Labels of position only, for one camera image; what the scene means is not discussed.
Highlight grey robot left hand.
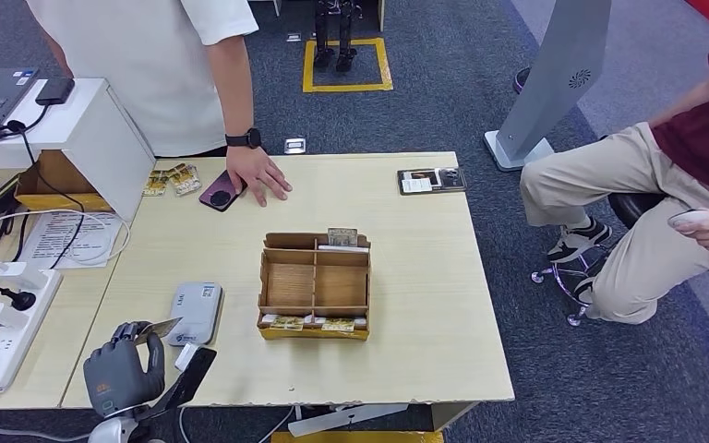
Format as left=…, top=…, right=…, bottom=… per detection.
left=82, top=320, right=166, bottom=419

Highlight white handheld device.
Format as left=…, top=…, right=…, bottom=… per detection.
left=666, top=210, right=709, bottom=231

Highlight dark purple smartphone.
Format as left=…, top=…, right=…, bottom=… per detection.
left=198, top=170, right=248, bottom=213

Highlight grey card reader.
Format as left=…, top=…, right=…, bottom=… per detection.
left=166, top=281, right=224, bottom=348

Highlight cardboard organiser box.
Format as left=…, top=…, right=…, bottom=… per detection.
left=258, top=231, right=373, bottom=341

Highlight person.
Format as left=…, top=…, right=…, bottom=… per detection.
left=24, top=0, right=294, bottom=208
left=519, top=30, right=709, bottom=327

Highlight pale printed upright card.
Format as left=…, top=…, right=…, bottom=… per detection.
left=328, top=227, right=360, bottom=247

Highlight black wrist watch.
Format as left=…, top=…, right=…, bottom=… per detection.
left=224, top=128, right=264, bottom=150

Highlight black stool chrome base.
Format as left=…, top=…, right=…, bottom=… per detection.
left=530, top=192, right=667, bottom=329

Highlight white power strip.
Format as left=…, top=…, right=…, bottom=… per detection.
left=0, top=269, right=64, bottom=392

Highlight black plug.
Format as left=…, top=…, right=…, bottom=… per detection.
left=0, top=284, right=38, bottom=312

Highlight black humanoid robot legs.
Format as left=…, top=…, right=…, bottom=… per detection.
left=313, top=0, right=361, bottom=75

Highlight white box stand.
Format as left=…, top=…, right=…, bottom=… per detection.
left=0, top=78, right=156, bottom=222

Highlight printed paper sheet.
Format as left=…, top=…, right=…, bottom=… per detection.
left=18, top=210, right=125, bottom=270

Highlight white charger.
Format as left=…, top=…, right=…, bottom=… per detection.
left=0, top=261, right=50, bottom=292

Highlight open yellow cardboard box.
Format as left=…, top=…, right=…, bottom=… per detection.
left=15, top=148, right=114, bottom=213

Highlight black flat adapter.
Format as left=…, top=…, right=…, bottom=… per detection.
left=35, top=77, right=77, bottom=106

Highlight black power brick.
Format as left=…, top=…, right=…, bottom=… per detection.
left=0, top=175, right=24, bottom=213

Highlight grey kiosk stand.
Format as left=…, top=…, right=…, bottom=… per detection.
left=484, top=0, right=614, bottom=174

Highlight dark shoe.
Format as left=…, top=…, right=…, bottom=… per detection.
left=511, top=66, right=533, bottom=96

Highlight desk leg panel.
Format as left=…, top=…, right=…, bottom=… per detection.
left=430, top=401, right=479, bottom=433

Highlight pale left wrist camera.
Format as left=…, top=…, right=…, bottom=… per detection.
left=174, top=341, right=200, bottom=373

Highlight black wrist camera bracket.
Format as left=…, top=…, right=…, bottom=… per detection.
left=137, top=347, right=218, bottom=425

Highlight white looped cable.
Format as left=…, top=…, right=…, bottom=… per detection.
left=0, top=209, right=132, bottom=267

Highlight white desk bracket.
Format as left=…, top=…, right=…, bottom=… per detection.
left=287, top=403, right=411, bottom=438

